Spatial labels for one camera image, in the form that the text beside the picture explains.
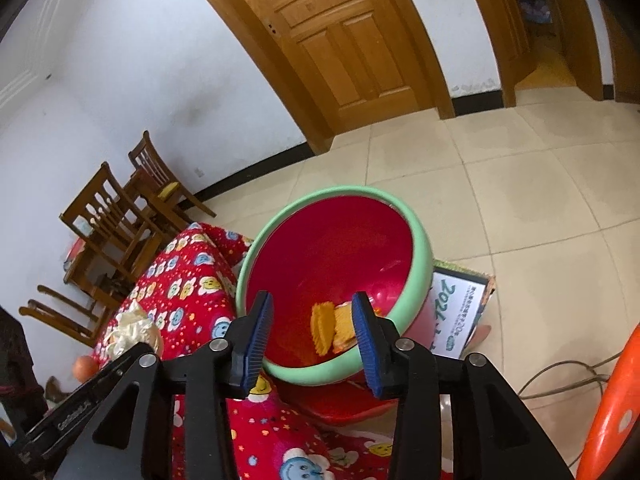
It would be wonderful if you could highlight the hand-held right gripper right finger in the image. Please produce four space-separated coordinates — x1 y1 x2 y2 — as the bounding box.
351 291 576 480

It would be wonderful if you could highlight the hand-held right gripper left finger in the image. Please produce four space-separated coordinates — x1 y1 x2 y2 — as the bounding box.
52 290 275 480

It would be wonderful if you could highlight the orange snack packet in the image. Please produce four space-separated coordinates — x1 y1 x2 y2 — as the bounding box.
332 301 362 352

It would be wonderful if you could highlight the yellow foam fruit net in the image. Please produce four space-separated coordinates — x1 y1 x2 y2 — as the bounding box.
311 302 339 357

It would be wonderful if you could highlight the red basin with green rim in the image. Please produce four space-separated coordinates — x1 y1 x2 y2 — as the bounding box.
235 185 433 387

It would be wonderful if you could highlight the red flower printed blanket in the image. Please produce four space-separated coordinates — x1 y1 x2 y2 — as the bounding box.
92 222 401 480

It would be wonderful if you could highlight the white framed calendar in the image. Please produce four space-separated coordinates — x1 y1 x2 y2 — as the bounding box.
427 259 496 361

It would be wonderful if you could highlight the wooden chair with yellow cushion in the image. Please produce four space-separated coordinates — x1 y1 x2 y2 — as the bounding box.
127 131 218 227

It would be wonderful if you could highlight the orange plastic chair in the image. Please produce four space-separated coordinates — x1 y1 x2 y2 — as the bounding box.
575 322 640 480

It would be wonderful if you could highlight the wooden door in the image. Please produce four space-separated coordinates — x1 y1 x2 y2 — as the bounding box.
175 0 456 155

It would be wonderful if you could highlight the grey floor cable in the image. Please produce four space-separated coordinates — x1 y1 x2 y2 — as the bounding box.
515 350 626 401

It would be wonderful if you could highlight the wooden doorway frame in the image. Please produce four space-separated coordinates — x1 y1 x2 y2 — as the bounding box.
457 0 640 107

